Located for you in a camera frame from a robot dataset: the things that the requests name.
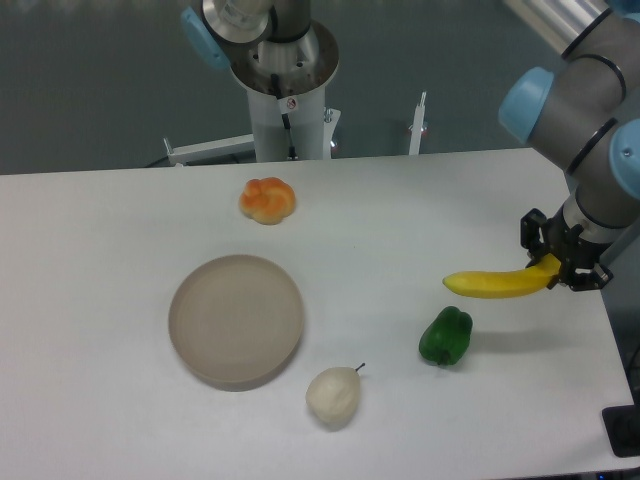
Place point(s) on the white metal frame bracket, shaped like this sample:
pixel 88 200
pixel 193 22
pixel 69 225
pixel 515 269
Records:
pixel 210 150

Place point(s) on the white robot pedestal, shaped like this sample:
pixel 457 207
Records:
pixel 294 127

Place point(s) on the beige round plate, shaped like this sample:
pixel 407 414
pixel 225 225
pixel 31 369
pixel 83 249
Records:
pixel 236 321

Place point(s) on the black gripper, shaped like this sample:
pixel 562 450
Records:
pixel 580 268

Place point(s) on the white pear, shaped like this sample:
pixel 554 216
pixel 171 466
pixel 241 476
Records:
pixel 334 395

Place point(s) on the black device at table edge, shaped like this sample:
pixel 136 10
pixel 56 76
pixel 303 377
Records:
pixel 622 427

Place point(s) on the yellow banana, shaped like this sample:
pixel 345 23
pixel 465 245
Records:
pixel 503 285

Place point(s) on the green bell pepper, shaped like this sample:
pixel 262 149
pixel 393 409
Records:
pixel 447 338

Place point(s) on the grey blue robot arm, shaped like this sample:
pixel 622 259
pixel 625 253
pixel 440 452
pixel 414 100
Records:
pixel 284 60

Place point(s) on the white upright post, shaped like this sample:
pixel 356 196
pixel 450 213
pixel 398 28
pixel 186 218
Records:
pixel 418 126

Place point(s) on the orange knotted bread roll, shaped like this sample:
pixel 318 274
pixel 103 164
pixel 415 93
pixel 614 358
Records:
pixel 267 201

